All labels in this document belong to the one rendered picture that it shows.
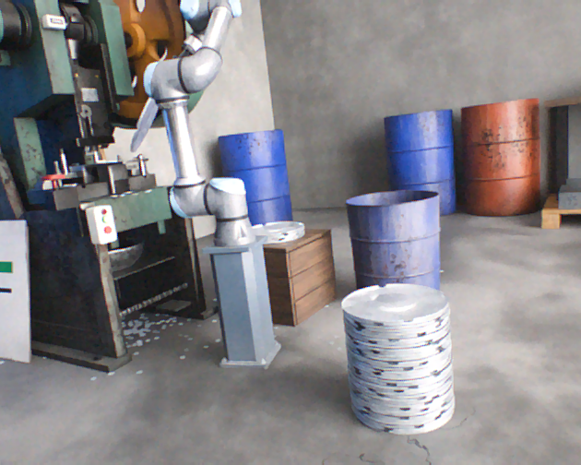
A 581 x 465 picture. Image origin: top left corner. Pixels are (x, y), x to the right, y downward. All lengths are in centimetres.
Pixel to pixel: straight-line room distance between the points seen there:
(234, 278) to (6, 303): 110
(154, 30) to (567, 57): 333
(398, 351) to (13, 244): 168
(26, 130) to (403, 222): 164
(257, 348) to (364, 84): 369
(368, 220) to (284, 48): 365
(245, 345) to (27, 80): 134
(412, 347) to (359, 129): 394
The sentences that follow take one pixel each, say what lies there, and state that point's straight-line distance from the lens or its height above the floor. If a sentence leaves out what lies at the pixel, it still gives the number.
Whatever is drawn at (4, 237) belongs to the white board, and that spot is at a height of 52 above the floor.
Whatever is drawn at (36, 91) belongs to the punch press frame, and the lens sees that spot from 219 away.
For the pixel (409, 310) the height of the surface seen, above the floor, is 31.
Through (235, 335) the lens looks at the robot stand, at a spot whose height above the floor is 12.
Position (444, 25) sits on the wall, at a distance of 486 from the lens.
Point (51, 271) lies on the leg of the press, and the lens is 225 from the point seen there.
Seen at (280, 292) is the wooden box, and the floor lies 16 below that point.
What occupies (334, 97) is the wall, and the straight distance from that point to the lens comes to 518.
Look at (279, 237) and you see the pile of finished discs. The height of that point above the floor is 37.
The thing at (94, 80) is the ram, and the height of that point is 112.
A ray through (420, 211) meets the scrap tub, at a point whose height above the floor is 43.
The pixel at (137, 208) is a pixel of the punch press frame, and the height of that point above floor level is 58.
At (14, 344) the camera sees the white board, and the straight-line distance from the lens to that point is 240.
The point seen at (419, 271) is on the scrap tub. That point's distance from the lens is 214.
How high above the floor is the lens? 79
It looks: 11 degrees down
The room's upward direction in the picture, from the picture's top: 7 degrees counter-clockwise
